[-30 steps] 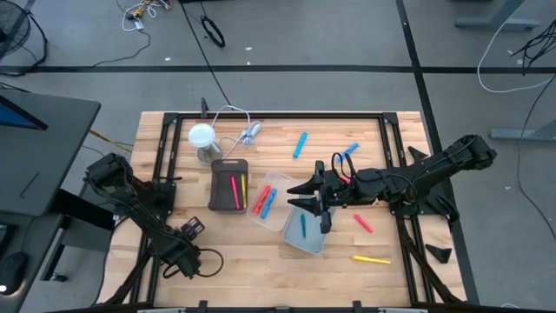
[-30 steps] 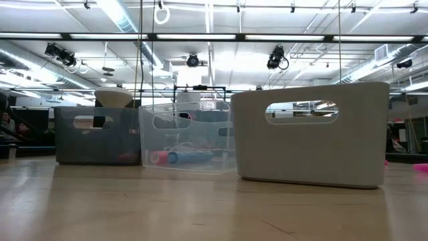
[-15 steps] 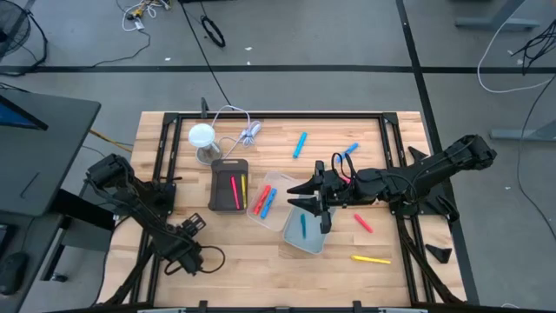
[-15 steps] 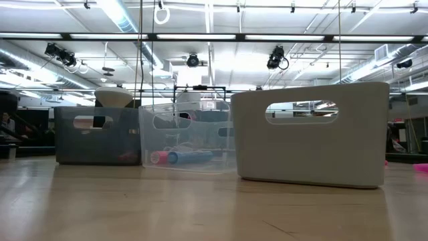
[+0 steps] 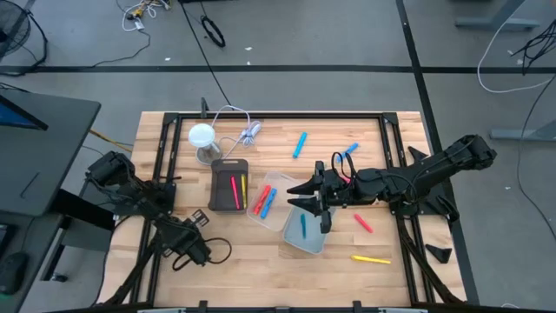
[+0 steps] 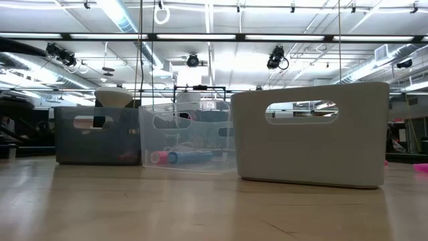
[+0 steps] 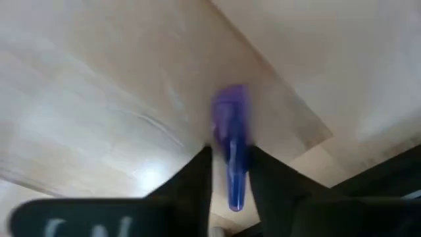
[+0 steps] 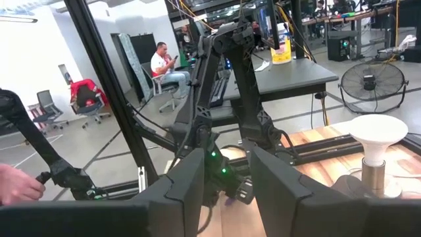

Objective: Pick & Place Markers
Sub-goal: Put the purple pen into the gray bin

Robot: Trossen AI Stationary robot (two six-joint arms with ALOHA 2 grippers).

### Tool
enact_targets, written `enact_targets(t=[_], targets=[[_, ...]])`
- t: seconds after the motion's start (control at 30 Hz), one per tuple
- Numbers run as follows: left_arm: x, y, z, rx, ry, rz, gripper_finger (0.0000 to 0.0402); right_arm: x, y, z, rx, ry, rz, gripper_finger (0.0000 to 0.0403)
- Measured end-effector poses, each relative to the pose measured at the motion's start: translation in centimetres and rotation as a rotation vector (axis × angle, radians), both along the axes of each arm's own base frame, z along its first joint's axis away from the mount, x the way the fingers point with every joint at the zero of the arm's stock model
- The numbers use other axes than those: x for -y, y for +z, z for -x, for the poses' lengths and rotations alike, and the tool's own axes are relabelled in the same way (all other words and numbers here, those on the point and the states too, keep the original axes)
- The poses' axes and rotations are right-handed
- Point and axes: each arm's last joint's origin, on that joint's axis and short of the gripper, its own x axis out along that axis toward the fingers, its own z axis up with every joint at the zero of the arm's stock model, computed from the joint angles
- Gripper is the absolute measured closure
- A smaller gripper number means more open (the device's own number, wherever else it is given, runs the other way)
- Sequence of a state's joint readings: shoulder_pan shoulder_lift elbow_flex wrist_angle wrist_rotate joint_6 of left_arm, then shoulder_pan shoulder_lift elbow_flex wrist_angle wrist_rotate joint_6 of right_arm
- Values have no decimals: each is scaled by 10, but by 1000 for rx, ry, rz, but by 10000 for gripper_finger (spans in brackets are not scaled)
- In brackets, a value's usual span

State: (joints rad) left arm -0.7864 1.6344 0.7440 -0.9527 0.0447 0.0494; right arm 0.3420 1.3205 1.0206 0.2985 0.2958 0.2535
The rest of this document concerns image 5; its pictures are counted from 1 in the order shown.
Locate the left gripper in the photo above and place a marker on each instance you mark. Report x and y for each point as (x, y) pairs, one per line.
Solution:
(193, 250)

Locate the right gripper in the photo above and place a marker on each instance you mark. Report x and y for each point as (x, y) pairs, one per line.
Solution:
(339, 191)

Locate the thin teal marker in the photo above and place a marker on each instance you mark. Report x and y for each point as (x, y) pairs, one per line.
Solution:
(302, 226)

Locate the thick blue marker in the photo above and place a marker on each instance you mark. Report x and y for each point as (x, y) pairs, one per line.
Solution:
(268, 203)

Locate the red marker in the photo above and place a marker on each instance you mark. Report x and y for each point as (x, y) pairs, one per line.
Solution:
(363, 223)
(262, 200)

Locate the cyan Sharpie marker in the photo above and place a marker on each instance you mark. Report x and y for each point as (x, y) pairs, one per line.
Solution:
(299, 145)

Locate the light blue marker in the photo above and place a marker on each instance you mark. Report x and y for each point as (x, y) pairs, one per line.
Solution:
(349, 150)

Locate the yellow highlighter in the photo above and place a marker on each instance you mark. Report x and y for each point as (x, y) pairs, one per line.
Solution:
(243, 191)
(370, 260)

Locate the pink highlighter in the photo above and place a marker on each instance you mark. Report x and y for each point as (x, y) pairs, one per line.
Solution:
(346, 178)
(234, 191)

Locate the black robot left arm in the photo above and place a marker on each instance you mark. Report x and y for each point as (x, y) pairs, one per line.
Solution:
(130, 191)

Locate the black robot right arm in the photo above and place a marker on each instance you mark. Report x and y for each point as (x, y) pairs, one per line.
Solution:
(434, 171)

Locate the clear plastic bin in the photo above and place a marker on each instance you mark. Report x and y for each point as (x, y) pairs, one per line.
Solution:
(278, 180)

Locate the light grey plastic bin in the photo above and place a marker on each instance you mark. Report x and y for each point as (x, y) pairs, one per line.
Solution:
(313, 239)

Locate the white bulb table lamp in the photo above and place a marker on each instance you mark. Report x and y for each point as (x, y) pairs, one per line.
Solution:
(202, 135)

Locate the dark grey desk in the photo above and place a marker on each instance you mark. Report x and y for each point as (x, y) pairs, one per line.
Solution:
(39, 261)
(52, 152)

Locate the black computer mouse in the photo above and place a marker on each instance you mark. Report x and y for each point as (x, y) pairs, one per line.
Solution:
(13, 271)

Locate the black computer monitor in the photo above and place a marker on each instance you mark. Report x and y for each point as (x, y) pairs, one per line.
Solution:
(17, 117)

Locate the grey desk leg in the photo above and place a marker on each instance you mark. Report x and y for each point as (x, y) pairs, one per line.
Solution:
(521, 134)

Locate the black floor fan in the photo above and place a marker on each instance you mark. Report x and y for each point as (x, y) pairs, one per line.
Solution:
(13, 26)

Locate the black slotted bracket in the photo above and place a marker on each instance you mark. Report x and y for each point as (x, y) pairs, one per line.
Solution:
(199, 218)

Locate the silver metal bracket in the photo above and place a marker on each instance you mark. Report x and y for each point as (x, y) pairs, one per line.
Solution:
(401, 310)
(160, 310)

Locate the black metal frame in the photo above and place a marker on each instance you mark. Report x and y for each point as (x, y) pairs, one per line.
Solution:
(282, 115)

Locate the black triangular bracket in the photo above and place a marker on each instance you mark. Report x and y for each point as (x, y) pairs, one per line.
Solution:
(439, 253)
(416, 153)

